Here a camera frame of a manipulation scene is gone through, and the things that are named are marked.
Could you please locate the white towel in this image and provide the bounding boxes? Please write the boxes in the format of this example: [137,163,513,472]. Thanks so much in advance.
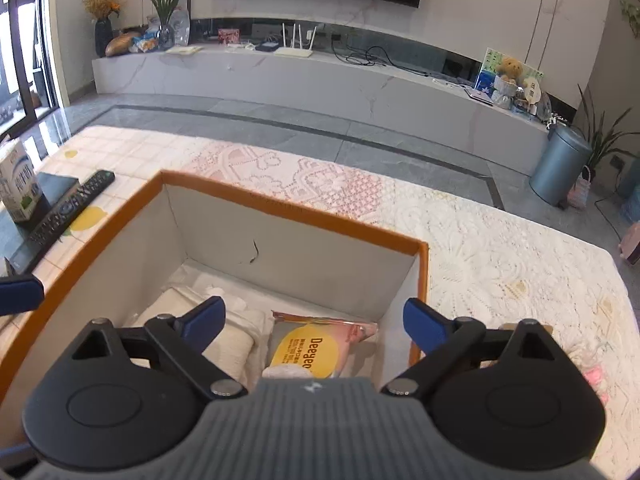
[126,283,273,389]

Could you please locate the pink white knitted hat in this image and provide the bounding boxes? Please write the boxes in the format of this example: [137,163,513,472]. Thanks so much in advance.
[566,344,610,405]

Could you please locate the black notebook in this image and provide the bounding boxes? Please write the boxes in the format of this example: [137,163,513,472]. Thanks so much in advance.
[0,172,79,275]

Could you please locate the black tv remote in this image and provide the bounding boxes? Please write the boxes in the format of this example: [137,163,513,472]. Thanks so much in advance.
[27,170,115,252]

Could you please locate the lace tablecloth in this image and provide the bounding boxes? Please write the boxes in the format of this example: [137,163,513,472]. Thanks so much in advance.
[0,123,640,480]

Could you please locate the small milk carton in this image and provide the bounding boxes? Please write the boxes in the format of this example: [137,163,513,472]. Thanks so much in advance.
[0,139,42,223]

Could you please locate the orange-rimmed white storage box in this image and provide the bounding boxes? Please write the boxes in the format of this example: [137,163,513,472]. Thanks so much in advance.
[1,171,428,446]

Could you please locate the small pink basket bag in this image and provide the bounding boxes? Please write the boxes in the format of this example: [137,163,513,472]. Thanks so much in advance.
[566,166,592,209]

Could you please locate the blue-grey trash can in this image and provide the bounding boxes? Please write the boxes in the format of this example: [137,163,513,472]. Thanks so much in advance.
[529,124,592,207]

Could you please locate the white marble tv console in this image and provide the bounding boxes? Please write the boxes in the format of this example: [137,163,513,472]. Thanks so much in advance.
[92,46,548,174]

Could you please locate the potted plant by bin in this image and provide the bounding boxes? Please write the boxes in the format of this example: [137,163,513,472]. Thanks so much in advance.
[577,86,639,176]

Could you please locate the teddy bear on console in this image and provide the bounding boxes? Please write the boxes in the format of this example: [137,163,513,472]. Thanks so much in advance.
[491,56,524,110]

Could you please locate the green picture card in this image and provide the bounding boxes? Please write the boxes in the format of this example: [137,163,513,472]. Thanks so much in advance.
[473,46,546,111]

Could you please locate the green plant in glass vase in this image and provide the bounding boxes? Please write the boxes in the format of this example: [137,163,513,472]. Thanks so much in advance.
[149,0,180,51]

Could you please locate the dried yellow flowers in vase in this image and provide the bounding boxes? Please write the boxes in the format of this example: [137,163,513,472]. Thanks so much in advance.
[82,0,122,58]

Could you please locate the white wifi router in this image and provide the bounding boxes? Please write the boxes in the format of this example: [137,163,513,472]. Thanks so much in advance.
[274,23,318,58]

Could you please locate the hanging ivy plant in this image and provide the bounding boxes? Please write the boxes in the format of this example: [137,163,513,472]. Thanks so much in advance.
[620,0,640,39]

